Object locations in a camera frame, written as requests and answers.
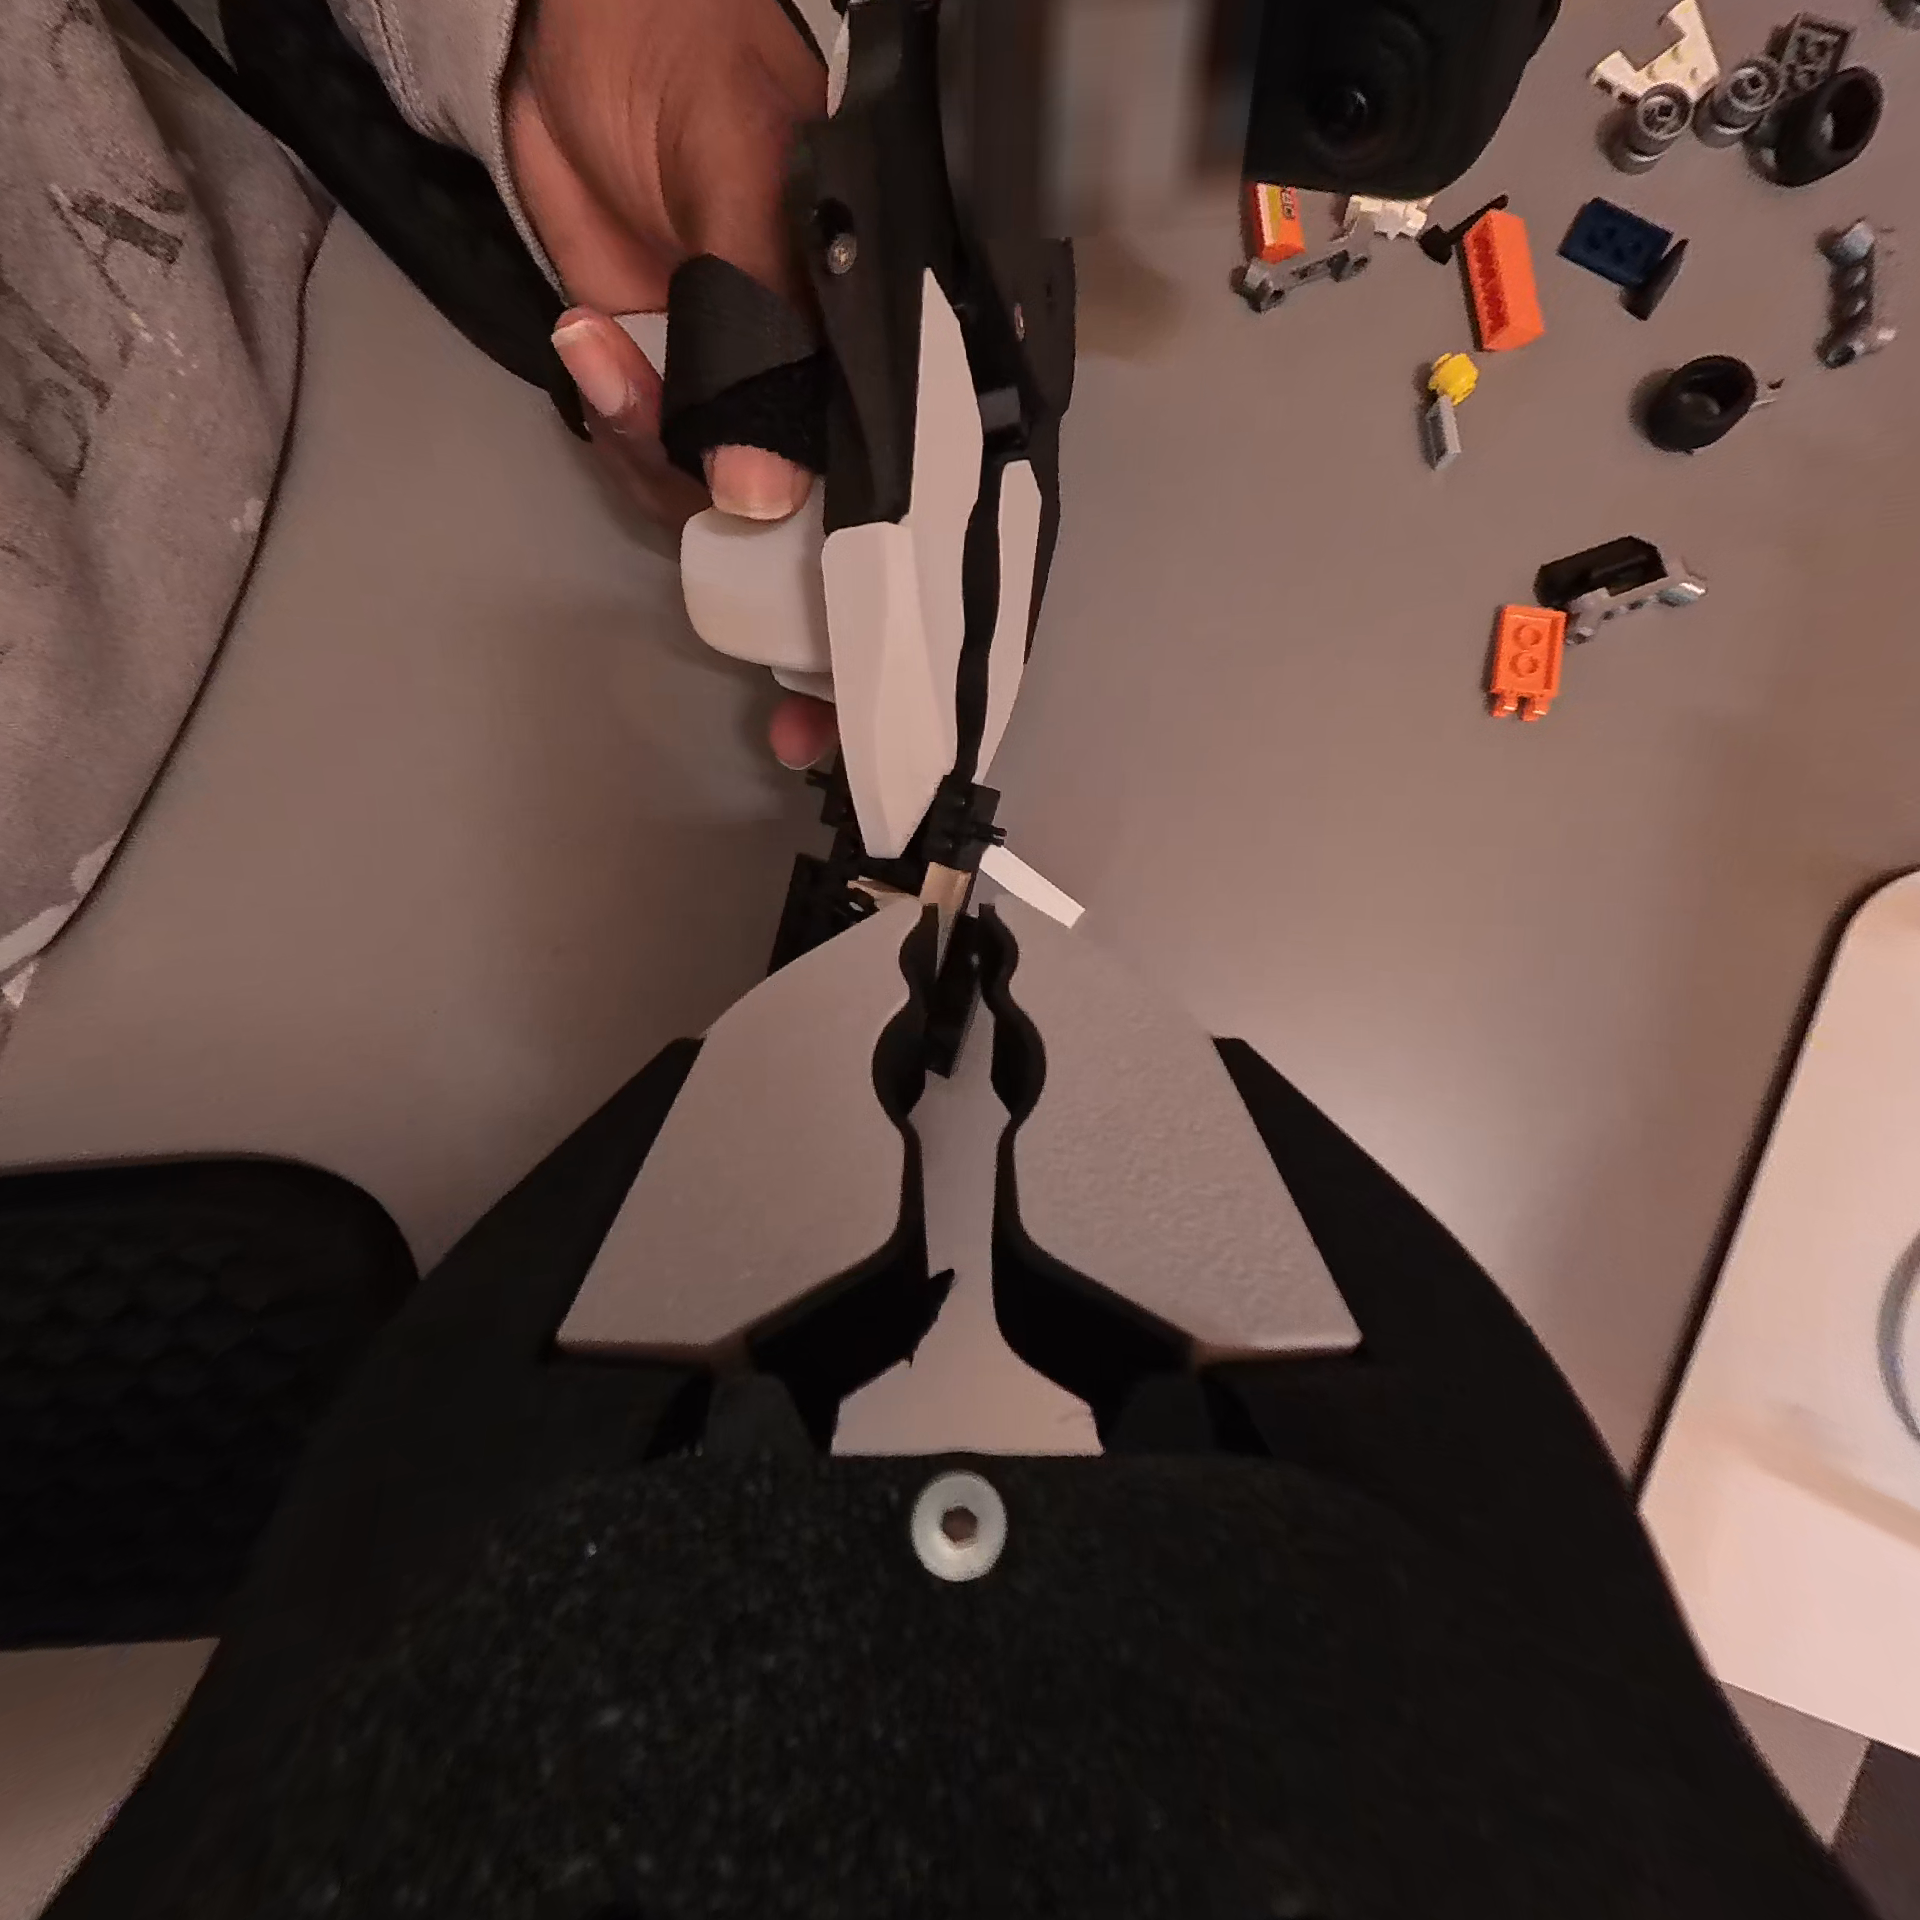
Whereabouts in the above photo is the orange white lego car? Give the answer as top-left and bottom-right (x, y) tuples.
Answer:
(775, 775), (1006, 1082)

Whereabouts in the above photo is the white long lego piece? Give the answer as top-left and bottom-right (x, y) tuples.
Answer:
(931, 840), (1088, 939)

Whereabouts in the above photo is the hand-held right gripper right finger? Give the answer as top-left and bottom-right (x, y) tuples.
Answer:
(975, 900), (1359, 1412)

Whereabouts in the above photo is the white book stand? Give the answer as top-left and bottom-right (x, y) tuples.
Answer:
(1637, 872), (1920, 1771)

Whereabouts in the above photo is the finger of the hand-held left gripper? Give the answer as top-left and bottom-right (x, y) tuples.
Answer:
(967, 452), (1053, 804)
(826, 285), (974, 856)

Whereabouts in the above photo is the blue lego piece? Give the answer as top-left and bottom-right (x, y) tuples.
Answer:
(1555, 200), (1689, 320)

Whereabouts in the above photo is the black textured pad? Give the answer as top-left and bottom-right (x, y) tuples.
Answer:
(0, 1158), (422, 1653)

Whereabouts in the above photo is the black lego tire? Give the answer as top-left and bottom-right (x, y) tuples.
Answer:
(1756, 66), (1886, 189)
(1639, 355), (1787, 459)

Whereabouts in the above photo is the person's left forearm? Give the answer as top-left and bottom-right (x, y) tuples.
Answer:
(302, 0), (558, 212)

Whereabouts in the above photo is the grey bumpy lego piece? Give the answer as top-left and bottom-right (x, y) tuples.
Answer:
(1816, 218), (1899, 368)

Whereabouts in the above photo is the person's left hand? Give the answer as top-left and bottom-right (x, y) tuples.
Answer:
(504, 0), (844, 527)

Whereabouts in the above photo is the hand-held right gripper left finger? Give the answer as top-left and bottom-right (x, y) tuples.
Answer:
(555, 892), (955, 1403)

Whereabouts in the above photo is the orange lego plate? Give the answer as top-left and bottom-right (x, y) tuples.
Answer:
(1486, 604), (1569, 725)

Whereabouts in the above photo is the orange long lego piece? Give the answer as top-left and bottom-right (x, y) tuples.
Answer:
(1461, 210), (1546, 355)

